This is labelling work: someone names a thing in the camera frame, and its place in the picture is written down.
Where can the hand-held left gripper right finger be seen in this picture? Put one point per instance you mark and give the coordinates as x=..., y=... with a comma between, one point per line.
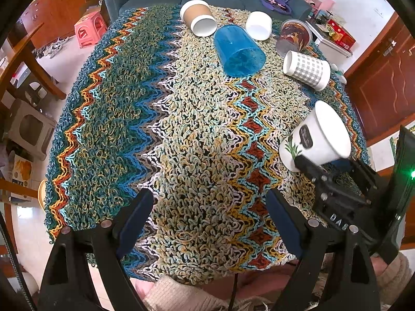
x=285, y=225

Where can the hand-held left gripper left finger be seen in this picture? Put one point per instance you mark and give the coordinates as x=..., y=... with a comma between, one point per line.
x=134, y=222

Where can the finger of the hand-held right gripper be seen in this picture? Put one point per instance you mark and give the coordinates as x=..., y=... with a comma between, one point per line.
x=312, y=169
x=363, y=175

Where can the white cup with plant print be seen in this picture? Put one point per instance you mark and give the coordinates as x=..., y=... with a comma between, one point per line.
x=319, y=132

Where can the person's right forearm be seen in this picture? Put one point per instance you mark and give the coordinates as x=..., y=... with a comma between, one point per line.
x=394, y=277

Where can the grey checked cup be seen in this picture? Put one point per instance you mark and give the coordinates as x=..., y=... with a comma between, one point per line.
x=308, y=69

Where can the dark brown printed cup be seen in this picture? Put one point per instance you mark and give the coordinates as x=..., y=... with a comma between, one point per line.
x=291, y=37

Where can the blue transparent cup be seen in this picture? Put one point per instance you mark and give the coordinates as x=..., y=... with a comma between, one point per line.
x=238, y=50

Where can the plain white cup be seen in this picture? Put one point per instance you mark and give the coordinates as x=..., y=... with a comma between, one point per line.
x=258, y=25

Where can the brown paper cup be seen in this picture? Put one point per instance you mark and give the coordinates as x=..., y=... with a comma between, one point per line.
x=197, y=16

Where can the person's beige knitted sweater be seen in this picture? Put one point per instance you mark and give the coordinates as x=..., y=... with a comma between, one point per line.
x=184, y=296

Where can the wooden door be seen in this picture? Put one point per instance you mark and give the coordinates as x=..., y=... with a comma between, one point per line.
x=382, y=81

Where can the zigzag knitted table blanket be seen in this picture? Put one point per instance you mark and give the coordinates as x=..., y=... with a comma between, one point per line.
x=181, y=129

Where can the yellow printed box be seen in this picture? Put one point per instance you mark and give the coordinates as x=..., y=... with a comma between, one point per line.
x=22, y=171

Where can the small white table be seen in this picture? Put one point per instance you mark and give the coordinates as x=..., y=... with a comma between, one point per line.
x=324, y=42

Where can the red printed box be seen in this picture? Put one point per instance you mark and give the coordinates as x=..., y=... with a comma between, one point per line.
x=341, y=35

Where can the grey plastic stool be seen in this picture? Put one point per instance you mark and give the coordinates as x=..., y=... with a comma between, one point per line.
x=29, y=126

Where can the wooden chair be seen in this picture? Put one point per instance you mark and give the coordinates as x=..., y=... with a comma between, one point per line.
x=35, y=71

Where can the pair of shoes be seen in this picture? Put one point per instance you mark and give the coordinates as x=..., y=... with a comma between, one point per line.
x=53, y=47

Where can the pink plastic stool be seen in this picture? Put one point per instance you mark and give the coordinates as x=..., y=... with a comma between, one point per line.
x=90, y=27

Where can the wooden cabinet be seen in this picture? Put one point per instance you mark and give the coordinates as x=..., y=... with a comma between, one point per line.
x=58, y=3

